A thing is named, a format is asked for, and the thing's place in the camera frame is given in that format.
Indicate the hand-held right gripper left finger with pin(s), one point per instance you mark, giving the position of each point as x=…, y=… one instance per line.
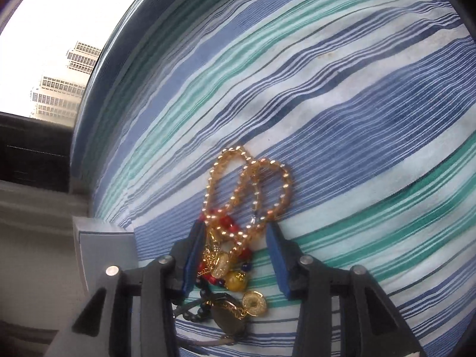
x=194, y=256

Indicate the white curtain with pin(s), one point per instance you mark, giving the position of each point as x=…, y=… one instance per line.
x=41, y=200

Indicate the blue green striped bed sheet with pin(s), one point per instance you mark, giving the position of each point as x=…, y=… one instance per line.
x=334, y=119

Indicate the dark window panel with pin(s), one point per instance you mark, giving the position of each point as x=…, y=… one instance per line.
x=33, y=148

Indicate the tall tower building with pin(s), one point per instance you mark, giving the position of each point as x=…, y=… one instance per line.
x=61, y=89

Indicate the black band watch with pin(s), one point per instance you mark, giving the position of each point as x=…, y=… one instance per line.
x=227, y=321

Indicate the long white cardboard box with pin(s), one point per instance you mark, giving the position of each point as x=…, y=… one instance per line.
x=108, y=253

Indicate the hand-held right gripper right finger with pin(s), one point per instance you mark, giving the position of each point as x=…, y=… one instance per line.
x=279, y=264

